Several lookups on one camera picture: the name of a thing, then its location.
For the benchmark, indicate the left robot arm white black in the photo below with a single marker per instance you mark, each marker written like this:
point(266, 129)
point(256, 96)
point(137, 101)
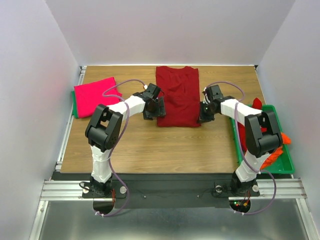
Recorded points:
point(107, 126)

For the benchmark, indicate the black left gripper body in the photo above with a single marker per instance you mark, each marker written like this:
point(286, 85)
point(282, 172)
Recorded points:
point(154, 111)

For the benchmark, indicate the orange t-shirt in bin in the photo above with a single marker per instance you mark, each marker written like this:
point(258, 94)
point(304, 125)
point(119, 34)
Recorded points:
point(279, 151)

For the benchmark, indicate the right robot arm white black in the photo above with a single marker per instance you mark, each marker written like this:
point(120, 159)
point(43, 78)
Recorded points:
point(262, 133)

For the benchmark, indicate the folded green t-shirt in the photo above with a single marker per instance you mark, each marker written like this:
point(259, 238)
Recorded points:
point(74, 105)

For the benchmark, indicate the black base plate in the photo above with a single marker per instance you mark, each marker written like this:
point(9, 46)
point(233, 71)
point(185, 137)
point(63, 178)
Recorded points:
point(172, 190)

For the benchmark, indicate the dark red t-shirt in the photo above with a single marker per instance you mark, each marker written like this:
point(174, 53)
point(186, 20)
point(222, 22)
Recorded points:
point(181, 96)

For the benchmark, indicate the aluminium frame rail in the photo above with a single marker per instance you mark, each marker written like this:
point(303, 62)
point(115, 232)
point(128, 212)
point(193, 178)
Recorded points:
point(289, 188)

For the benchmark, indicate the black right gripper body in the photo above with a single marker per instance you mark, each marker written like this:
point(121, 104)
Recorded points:
point(202, 117)

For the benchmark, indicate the green plastic bin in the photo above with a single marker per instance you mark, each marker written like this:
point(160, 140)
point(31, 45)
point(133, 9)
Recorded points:
point(283, 164)

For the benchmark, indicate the folded pink t-shirt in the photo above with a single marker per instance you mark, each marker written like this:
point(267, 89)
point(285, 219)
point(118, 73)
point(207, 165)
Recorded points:
point(89, 95)

